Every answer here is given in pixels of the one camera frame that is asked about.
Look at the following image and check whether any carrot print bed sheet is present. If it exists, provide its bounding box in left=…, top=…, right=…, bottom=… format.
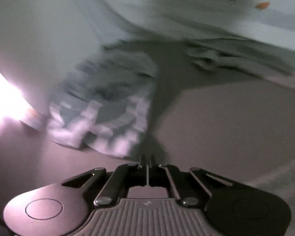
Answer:
left=61, top=0, right=295, bottom=79

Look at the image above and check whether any grey garment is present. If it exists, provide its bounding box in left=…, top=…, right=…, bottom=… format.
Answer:
left=61, top=55, right=160, bottom=143

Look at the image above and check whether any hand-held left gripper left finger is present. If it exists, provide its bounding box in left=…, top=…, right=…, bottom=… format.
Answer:
left=61, top=155, right=147, bottom=206

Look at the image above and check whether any white board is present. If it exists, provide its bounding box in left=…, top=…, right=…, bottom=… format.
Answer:
left=0, top=0, right=106, bottom=128

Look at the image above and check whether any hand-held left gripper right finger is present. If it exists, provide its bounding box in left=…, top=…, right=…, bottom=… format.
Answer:
left=147, top=155, right=233, bottom=206

